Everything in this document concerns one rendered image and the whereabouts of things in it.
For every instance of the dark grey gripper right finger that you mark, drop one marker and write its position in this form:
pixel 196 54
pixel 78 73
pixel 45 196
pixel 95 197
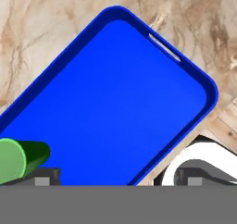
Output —
pixel 193 172

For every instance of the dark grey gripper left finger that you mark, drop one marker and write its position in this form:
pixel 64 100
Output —
pixel 49 176

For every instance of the green cup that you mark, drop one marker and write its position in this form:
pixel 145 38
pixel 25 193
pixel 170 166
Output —
pixel 12 159

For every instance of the blue rectangular tray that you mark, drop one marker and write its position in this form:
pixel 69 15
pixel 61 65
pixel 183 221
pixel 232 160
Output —
pixel 117 104

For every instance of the white and black round stool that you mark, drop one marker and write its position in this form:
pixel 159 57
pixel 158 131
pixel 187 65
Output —
pixel 203 150

